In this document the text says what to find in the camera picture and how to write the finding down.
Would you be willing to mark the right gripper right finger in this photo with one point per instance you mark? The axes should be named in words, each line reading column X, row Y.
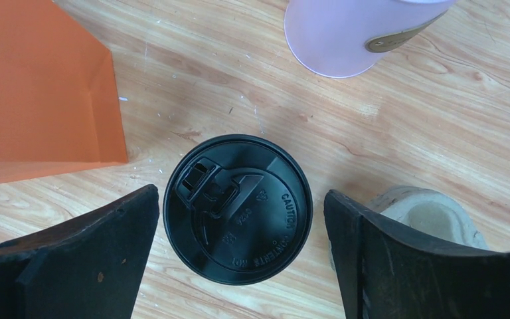
column 386, row 269

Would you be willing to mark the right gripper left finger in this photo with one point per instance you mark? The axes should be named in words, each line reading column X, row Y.
column 90, row 266

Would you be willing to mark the black cup lid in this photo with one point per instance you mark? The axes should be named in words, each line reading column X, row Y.
column 237, row 209

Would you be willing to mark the orange paper bag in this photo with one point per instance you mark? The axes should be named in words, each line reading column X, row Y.
column 59, row 105

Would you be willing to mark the cardboard cup carrier tray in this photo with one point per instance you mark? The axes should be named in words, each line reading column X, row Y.
column 430, row 212

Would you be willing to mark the pink straw holder cup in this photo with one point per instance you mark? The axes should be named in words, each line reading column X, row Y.
column 344, row 38

